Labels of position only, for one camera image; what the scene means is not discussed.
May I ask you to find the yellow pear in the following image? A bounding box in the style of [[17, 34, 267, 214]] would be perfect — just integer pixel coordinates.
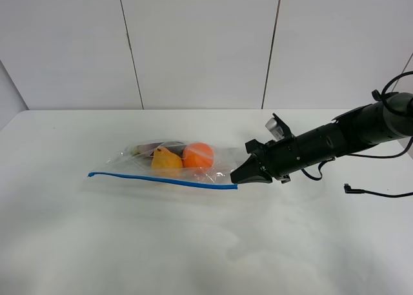
[[151, 147, 183, 178]]

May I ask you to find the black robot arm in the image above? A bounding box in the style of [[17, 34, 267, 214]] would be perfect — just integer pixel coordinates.
[[230, 92, 412, 184]]

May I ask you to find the clear zip bag blue seal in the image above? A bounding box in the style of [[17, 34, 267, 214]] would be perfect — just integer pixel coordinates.
[[88, 141, 244, 190]]

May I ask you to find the orange fruit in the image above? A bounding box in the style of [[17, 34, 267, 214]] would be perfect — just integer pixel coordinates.
[[183, 143, 214, 170]]

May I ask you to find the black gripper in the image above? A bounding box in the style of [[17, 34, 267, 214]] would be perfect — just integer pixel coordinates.
[[230, 136, 305, 184]]

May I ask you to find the dark purple eggplant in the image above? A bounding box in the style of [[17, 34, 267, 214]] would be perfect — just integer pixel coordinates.
[[130, 141, 186, 157]]

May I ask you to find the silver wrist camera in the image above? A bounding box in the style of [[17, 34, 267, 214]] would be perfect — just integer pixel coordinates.
[[265, 113, 294, 141]]

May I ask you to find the black cable with plug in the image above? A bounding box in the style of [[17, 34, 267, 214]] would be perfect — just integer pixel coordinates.
[[301, 70, 413, 198]]

